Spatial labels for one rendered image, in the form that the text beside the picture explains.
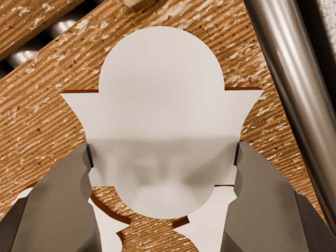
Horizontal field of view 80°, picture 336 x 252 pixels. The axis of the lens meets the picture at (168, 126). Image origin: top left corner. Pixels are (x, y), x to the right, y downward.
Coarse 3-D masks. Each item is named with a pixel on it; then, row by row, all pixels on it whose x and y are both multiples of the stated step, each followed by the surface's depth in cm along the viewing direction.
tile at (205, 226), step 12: (216, 192) 20; (228, 192) 20; (204, 204) 21; (216, 204) 21; (192, 216) 22; (204, 216) 22; (216, 216) 22; (180, 228) 23; (192, 228) 23; (204, 228) 23; (216, 228) 22; (192, 240) 23; (204, 240) 23; (216, 240) 23
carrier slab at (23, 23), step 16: (0, 0) 14; (16, 0) 14; (32, 0) 14; (48, 0) 14; (64, 0) 14; (80, 0) 15; (0, 16) 15; (16, 16) 15; (32, 16) 15; (48, 16) 15; (0, 32) 15; (16, 32) 15; (32, 32) 16; (0, 48) 16; (16, 48) 17
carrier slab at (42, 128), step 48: (192, 0) 14; (240, 0) 14; (48, 48) 16; (96, 48) 16; (240, 48) 15; (0, 96) 17; (48, 96) 17; (0, 144) 20; (48, 144) 19; (288, 144) 19; (0, 192) 22; (96, 192) 22; (144, 240) 25
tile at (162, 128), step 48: (144, 48) 11; (192, 48) 11; (96, 96) 12; (144, 96) 12; (192, 96) 12; (240, 96) 12; (96, 144) 13; (144, 144) 13; (192, 144) 13; (144, 192) 15; (192, 192) 15
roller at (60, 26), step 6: (78, 6) 17; (84, 6) 17; (72, 12) 16; (78, 12) 17; (84, 12) 17; (60, 18) 16; (66, 18) 16; (72, 18) 16; (78, 18) 17; (54, 24) 16; (60, 24) 16; (66, 24) 16; (72, 24) 17; (48, 30) 17; (54, 30) 17; (60, 30) 17; (54, 36) 17
